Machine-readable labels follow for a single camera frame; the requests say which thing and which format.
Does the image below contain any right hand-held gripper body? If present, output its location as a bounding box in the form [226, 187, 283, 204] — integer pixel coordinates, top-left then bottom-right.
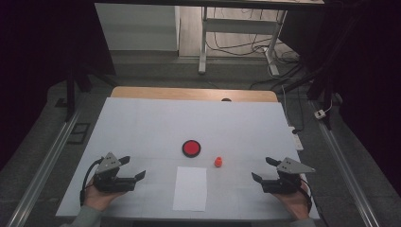
[261, 156, 317, 195]

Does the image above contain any white cabinet panel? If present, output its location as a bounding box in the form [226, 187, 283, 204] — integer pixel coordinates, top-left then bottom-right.
[94, 3, 181, 52]

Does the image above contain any black metal stand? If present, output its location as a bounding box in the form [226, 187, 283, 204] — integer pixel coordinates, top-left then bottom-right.
[63, 61, 118, 123]
[277, 61, 336, 131]

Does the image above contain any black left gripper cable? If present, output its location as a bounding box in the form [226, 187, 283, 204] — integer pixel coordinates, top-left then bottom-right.
[79, 156, 105, 207]

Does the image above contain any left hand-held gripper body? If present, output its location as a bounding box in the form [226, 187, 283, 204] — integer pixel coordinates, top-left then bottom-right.
[93, 151, 137, 194]

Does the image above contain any person's left hand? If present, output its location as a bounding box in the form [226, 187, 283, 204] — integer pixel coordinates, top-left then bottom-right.
[84, 178, 127, 212]

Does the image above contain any white power strip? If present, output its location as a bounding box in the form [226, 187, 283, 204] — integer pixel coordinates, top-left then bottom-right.
[288, 126, 305, 151]

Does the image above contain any small white paper sheet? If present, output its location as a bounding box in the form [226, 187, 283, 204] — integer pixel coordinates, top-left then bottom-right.
[172, 166, 208, 212]

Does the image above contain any white desk frame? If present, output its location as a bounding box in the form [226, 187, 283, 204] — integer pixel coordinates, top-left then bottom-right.
[198, 6, 288, 77]

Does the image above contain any round red ink pad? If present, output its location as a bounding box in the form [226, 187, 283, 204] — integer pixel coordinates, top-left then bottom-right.
[182, 139, 202, 159]

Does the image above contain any tangle of floor cables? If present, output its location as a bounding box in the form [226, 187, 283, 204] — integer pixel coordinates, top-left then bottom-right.
[206, 8, 301, 65]

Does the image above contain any large white table cover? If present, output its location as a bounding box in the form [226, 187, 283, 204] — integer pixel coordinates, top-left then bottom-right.
[55, 96, 321, 220]

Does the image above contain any wooden table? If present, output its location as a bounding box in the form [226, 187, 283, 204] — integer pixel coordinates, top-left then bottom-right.
[110, 86, 279, 103]

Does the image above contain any aluminium floor rail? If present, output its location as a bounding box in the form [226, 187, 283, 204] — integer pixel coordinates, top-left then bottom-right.
[6, 105, 83, 227]
[309, 99, 382, 227]

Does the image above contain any person's right hand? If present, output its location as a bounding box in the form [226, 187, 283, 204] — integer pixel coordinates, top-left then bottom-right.
[272, 180, 312, 221]

